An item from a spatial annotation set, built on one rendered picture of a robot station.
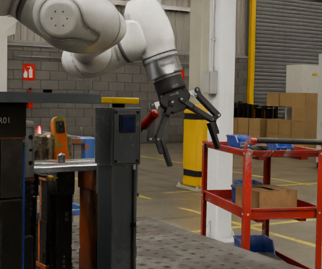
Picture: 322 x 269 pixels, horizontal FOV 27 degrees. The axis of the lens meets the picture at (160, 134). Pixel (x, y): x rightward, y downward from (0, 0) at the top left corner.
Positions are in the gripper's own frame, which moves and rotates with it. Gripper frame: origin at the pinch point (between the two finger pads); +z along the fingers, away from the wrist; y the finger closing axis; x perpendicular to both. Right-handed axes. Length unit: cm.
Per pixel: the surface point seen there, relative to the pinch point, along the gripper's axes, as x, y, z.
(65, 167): -8.7, -32.4, -7.5
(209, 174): 362, 116, 46
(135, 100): -35.3, -18.1, -16.0
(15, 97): -48, -41, -22
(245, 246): 167, 61, 66
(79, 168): -7.5, -29.5, -6.1
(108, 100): -35.2, -23.4, -17.6
